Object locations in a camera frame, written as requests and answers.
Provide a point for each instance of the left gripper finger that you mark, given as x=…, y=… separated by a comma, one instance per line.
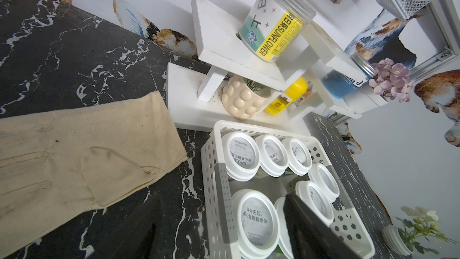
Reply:
x=310, y=238

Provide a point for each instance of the yogurt cup back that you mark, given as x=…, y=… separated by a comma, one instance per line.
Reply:
x=274, y=159
x=298, y=156
x=241, y=155
x=257, y=224

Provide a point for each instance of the white plastic basket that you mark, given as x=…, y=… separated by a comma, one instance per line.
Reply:
x=221, y=225

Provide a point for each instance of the small white flower pot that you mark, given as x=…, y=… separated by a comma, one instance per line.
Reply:
x=421, y=223

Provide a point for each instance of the yellow jar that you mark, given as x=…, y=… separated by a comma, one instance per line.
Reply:
x=289, y=96

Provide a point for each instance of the blue white can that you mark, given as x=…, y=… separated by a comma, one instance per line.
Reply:
x=340, y=86

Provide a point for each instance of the woven pot green plant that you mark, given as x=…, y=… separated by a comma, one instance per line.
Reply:
x=240, y=101

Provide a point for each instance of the pink flower pot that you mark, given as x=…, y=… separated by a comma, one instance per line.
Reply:
x=392, y=81

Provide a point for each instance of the white tiered shelf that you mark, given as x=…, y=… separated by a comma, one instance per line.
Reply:
x=193, y=98

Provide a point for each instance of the green yellow tin can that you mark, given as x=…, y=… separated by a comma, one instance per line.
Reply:
x=272, y=25

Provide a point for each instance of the beige work glove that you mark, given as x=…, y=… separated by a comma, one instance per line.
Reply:
x=56, y=165

